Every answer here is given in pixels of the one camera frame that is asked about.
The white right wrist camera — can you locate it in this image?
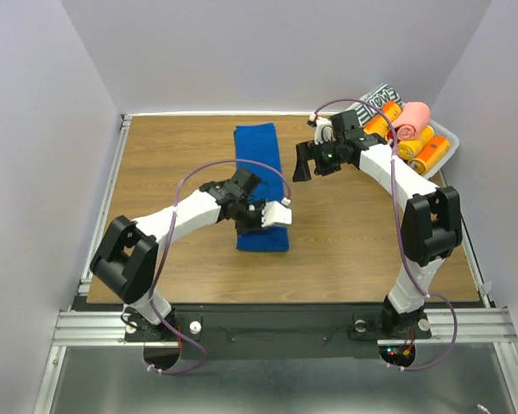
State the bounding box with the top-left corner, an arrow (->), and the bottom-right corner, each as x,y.
307,114 -> 333,145

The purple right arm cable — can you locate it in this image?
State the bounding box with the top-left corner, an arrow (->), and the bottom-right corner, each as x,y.
313,98 -> 458,372

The pink towel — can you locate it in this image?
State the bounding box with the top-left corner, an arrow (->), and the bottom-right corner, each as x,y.
392,102 -> 431,141

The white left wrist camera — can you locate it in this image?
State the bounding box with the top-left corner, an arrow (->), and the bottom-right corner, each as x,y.
262,201 -> 293,229

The blue towel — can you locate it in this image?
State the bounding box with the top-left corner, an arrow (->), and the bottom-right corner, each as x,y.
234,122 -> 290,253

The white plastic basket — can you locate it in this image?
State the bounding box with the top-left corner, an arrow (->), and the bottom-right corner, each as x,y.
351,97 -> 459,178

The black white striped towel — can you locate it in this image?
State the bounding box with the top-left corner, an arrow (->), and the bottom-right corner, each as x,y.
355,83 -> 404,127

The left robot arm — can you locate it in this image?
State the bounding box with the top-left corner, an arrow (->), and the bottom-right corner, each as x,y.
90,167 -> 266,340

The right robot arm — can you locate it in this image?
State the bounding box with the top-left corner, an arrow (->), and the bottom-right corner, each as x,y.
293,110 -> 462,336

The aluminium frame rail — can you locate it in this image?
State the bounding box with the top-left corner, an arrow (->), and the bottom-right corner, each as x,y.
53,304 -> 518,347

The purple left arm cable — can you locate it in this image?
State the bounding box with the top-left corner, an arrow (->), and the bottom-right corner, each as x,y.
148,159 -> 294,375

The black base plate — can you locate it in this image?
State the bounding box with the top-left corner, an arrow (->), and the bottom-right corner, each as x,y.
71,304 -> 433,363

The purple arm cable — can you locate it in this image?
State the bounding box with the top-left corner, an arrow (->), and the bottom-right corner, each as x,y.
148,159 -> 294,375
313,98 -> 458,372

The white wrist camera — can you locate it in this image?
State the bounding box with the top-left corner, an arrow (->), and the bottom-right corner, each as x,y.
307,114 -> 333,145
262,201 -> 293,229

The orange rolled towel purple spot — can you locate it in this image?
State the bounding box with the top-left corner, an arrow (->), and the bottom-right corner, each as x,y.
408,136 -> 451,176

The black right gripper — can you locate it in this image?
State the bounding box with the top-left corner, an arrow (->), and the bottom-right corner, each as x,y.
292,136 -> 345,181

